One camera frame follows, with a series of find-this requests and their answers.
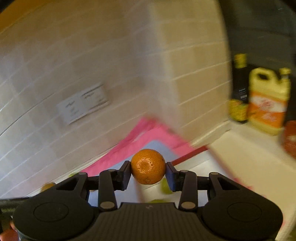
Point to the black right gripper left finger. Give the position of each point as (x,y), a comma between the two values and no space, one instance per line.
(110,181)

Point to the pink towel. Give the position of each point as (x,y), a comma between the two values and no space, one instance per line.
(147,134)

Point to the dark soy sauce bottle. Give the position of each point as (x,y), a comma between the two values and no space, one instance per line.
(238,102)

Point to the red plastic basket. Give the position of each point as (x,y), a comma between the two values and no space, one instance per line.
(289,138)

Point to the light blue quilted mat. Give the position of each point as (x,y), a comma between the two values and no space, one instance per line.
(136,192)

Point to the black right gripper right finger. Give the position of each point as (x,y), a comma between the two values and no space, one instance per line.
(184,182)

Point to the red cardboard box tray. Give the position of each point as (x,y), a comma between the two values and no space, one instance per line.
(269,178)

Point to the white wall socket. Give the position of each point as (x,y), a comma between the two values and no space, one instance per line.
(94,97)
(71,109)

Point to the yellow detergent jug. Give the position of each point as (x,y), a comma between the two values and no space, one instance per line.
(268,99)

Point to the large orange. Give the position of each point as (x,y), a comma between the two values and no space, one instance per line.
(47,186)

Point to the tangerine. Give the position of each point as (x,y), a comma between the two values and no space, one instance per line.
(148,167)

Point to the green apple in box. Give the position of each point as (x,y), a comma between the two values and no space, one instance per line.
(165,189)

